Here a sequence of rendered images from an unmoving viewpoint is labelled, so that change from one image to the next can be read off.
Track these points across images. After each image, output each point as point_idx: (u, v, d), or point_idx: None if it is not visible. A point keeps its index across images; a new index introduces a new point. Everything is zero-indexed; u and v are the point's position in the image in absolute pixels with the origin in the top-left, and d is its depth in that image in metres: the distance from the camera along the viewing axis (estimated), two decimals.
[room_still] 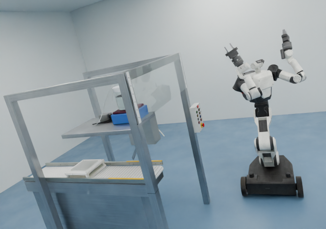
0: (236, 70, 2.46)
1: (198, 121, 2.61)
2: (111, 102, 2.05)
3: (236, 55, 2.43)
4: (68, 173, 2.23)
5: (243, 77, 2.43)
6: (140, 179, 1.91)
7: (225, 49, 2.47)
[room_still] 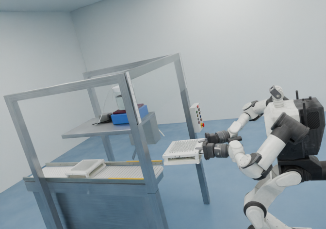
0: (229, 128, 1.87)
1: (198, 121, 2.61)
2: (111, 102, 2.05)
3: None
4: (68, 173, 2.23)
5: None
6: (140, 179, 1.91)
7: (202, 140, 1.83)
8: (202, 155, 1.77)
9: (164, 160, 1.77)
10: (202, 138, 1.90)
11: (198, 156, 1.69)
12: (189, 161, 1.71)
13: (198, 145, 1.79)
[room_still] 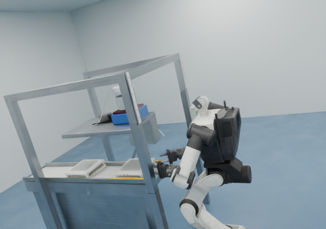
0: None
1: None
2: (111, 102, 2.05)
3: None
4: (68, 173, 2.23)
5: None
6: (140, 179, 1.91)
7: (162, 155, 2.07)
8: None
9: (116, 177, 2.03)
10: (153, 157, 2.13)
11: (142, 175, 1.94)
12: None
13: None
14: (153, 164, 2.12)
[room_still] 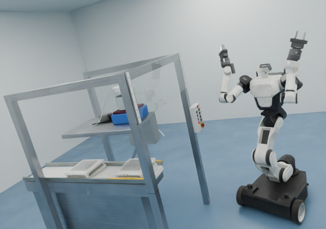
0: None
1: (198, 121, 2.61)
2: (111, 102, 2.05)
3: (221, 57, 2.52)
4: (68, 173, 2.23)
5: None
6: (140, 179, 1.91)
7: (221, 49, 2.59)
8: None
9: (116, 177, 2.03)
10: (153, 157, 2.13)
11: (142, 175, 1.94)
12: None
13: None
14: (153, 164, 2.12)
